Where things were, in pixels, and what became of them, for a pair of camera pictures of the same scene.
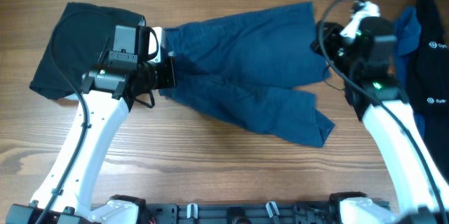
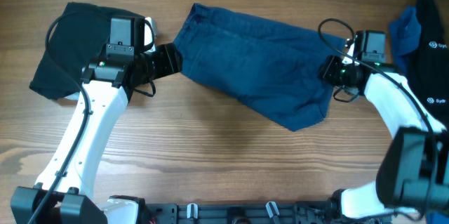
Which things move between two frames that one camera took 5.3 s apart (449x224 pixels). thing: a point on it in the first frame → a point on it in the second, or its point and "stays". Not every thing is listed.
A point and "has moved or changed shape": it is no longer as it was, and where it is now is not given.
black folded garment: [83, 38] stays
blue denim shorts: [257, 67] has moved or changed shape
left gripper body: [164, 74] → [164, 63]
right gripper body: [334, 45] → [334, 71]
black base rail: [238, 213] stays
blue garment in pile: [407, 31] stays
